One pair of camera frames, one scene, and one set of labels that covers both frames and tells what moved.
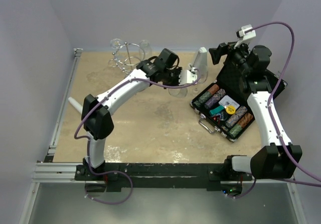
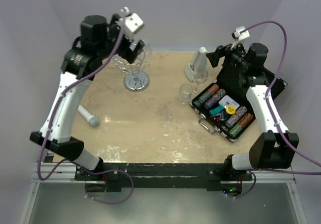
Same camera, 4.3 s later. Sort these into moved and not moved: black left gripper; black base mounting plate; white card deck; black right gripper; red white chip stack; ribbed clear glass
Moved: ribbed clear glass; black left gripper
Not moved: white card deck; black right gripper; black base mounting plate; red white chip stack
